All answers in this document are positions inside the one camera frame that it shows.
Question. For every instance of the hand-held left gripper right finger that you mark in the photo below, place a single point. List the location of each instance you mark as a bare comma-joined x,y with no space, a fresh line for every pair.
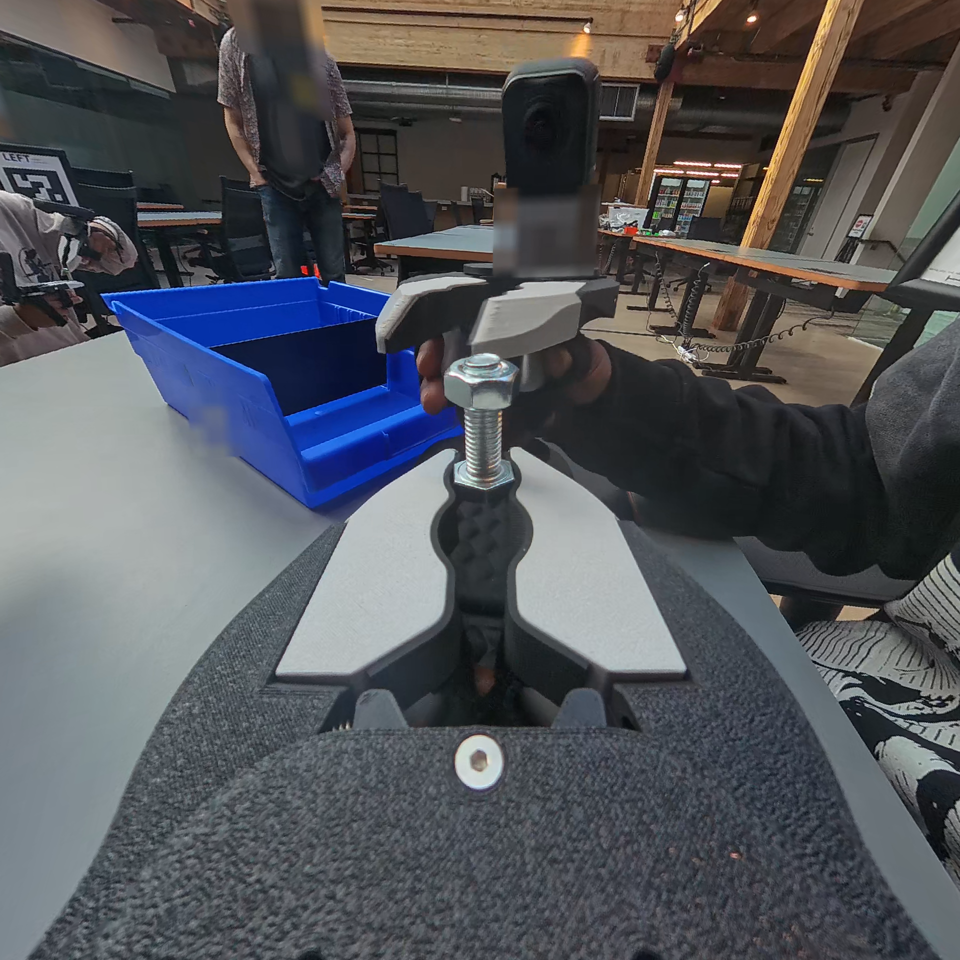
592,600

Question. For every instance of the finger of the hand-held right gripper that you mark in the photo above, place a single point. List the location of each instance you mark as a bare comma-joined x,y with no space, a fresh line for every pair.
390,315
525,322

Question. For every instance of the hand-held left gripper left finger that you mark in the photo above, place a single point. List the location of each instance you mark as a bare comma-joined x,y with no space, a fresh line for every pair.
375,600

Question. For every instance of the steel hex bolt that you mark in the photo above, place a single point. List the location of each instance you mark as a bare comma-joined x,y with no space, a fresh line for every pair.
482,442

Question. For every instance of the blue bin with black divider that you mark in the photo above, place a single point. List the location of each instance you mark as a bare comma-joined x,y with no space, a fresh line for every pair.
150,330

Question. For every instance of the person's right hand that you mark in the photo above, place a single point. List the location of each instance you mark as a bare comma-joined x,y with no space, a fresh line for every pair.
577,375

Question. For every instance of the person's left hand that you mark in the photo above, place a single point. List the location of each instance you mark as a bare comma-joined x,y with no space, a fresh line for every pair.
484,675

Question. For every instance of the wooden top desk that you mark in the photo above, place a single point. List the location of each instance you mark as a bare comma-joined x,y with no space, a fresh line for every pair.
435,244
180,219
787,262

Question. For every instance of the black mesh office chair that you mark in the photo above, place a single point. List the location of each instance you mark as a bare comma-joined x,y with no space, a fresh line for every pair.
240,232
405,210

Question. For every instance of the glass door drinks fridge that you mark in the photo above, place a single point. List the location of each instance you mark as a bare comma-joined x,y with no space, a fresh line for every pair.
679,202

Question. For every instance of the person's patterned trousers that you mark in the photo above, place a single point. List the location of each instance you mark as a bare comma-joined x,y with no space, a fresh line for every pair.
885,675

